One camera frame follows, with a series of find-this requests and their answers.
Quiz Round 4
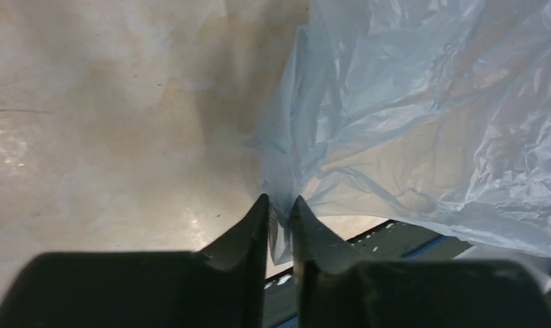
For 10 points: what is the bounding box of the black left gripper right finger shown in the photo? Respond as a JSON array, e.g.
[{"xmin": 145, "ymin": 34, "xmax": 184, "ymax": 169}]
[{"xmin": 290, "ymin": 197, "xmax": 551, "ymax": 327}]

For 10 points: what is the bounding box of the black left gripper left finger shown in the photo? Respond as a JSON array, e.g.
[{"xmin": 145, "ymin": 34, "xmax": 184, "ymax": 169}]
[{"xmin": 0, "ymin": 195, "xmax": 269, "ymax": 327}]

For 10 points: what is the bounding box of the blue plastic trash bag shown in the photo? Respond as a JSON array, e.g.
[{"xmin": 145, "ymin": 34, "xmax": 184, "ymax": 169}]
[{"xmin": 253, "ymin": 1, "xmax": 551, "ymax": 264}]

